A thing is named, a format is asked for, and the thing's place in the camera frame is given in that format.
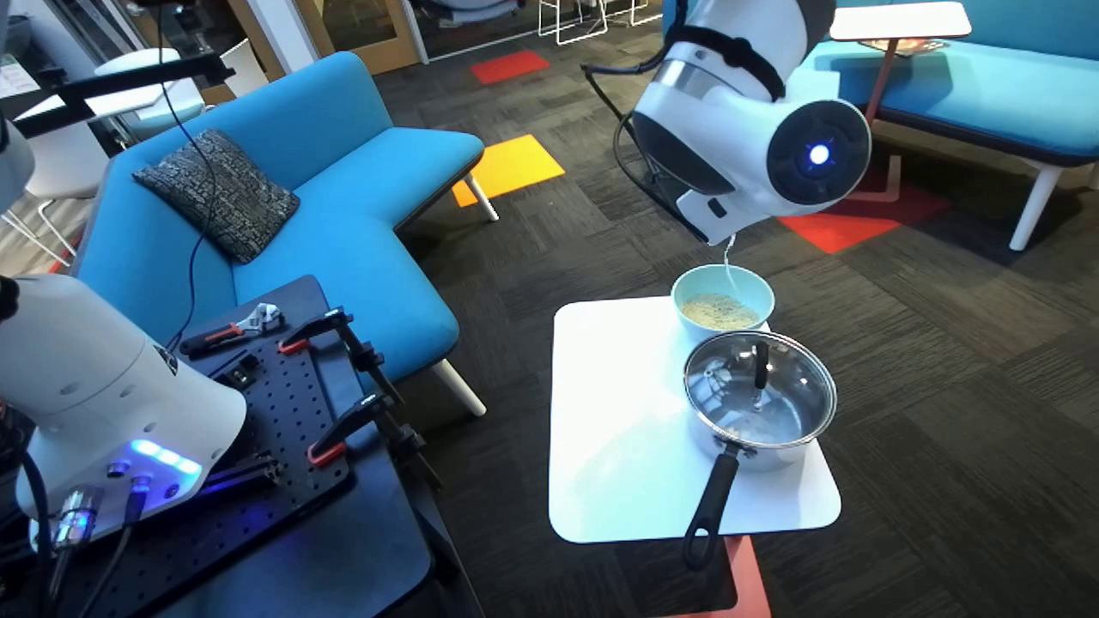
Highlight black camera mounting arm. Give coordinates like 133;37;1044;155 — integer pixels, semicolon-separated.
0;47;241;144

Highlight glass pot lid black knob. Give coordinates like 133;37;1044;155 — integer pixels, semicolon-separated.
679;326;842;453

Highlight thin black cable over sofa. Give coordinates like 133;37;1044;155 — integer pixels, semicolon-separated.
154;78;233;346

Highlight steel pot black handle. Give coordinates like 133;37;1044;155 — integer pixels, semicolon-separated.
679;326;845;575

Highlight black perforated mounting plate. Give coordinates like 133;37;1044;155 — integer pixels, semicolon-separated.
26;300;362;618

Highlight light blue bowl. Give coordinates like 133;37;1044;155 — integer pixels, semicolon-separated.
665;261;781;344

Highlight white table orange base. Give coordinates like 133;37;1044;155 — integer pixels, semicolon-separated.
545;291;850;618

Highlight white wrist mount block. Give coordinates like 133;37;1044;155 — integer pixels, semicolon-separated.
672;185;753;251

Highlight blue sofa white legs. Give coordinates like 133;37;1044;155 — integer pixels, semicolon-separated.
71;47;490;421
785;0;1099;259

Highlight dark blue robot cart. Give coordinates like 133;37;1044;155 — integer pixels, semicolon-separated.
149;272;442;618

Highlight silver metal fork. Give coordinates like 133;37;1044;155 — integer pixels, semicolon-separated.
713;230;741;306

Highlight black clamp red handle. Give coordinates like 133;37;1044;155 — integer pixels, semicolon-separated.
302;387;447;483
274;301;400;399

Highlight dark patterned cushion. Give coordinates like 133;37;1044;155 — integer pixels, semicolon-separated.
130;126;306;267

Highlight silver cable connector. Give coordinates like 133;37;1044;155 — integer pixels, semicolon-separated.
52;488;101;552

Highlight wooden cabinet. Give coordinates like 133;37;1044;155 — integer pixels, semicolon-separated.
228;0;429;81

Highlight white side table red frame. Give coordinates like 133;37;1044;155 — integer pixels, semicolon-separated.
800;0;978;209

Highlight yellowish food in bowl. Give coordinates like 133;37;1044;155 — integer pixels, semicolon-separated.
679;291;766;336

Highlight red-handled silver clamp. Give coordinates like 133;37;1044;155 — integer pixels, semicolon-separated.
179;300;291;362

